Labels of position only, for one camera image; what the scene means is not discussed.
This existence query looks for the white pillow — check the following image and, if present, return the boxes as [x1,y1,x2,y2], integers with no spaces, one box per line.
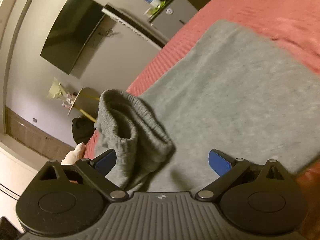
[61,142,86,165]

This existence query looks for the flower bouquet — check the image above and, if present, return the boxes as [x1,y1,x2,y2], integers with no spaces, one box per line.
[47,78,76,109]

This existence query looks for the grey sweatpants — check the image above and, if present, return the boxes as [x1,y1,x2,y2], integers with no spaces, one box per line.
[95,20,319,192]

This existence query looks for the black wall television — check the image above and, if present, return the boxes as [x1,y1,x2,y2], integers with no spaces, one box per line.
[40,0,104,74]

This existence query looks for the black bag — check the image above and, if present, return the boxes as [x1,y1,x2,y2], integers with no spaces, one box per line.
[72,116,95,144]

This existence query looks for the grey wall shelf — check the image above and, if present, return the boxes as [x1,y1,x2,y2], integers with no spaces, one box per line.
[101,3,168,50]

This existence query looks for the yellow round side table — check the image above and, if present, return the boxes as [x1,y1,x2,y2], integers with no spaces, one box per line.
[68,87,100,123]

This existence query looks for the grey small cabinet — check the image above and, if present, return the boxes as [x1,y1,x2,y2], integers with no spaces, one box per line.
[149,0,198,39]

